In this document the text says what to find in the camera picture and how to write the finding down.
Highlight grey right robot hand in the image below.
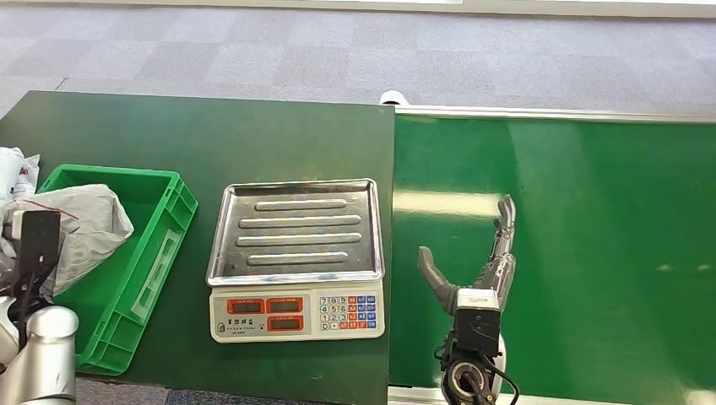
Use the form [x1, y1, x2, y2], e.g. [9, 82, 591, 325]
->
[417, 193, 518, 317]

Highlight grey plastic mailer package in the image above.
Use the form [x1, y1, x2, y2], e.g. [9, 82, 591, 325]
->
[0, 183, 136, 299]

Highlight green conveyor belt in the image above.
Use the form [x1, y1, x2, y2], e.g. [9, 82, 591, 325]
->
[388, 114, 716, 405]

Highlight white electronic weighing scale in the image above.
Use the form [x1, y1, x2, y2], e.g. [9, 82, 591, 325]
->
[208, 278, 386, 343]

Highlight stainless steel scale tray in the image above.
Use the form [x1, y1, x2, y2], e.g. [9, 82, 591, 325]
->
[205, 178, 386, 287]

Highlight green plastic crate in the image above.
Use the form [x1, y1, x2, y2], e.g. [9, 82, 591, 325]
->
[33, 163, 199, 376]

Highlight white printed mailer bag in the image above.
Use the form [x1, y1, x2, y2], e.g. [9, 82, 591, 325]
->
[11, 154, 42, 201]

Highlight white plastic mailer bag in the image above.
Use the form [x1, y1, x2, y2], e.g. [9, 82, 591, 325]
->
[0, 146, 26, 203]

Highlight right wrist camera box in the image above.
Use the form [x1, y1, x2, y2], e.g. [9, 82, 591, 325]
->
[453, 288, 503, 359]

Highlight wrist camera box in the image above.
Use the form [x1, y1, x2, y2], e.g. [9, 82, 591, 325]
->
[453, 288, 503, 359]
[11, 209, 62, 281]

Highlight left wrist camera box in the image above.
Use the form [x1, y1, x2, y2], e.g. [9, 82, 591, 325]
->
[11, 209, 62, 281]

